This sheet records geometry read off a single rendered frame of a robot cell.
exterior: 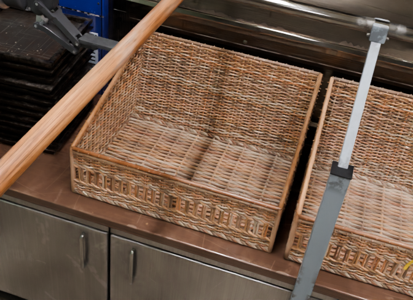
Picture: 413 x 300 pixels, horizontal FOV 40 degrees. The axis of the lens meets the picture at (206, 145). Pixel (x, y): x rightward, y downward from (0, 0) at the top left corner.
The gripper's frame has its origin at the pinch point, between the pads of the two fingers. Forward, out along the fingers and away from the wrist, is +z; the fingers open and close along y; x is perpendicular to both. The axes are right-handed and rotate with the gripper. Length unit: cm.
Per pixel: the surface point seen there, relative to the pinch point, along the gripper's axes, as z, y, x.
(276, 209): 37, 45, -13
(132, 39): 8.9, -1.7, 10.5
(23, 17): -49, 32, -44
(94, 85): 9.6, -1.1, 24.9
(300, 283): 47, 56, -3
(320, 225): 47, 37, -3
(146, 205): 5, 57, -12
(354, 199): 56, 59, -42
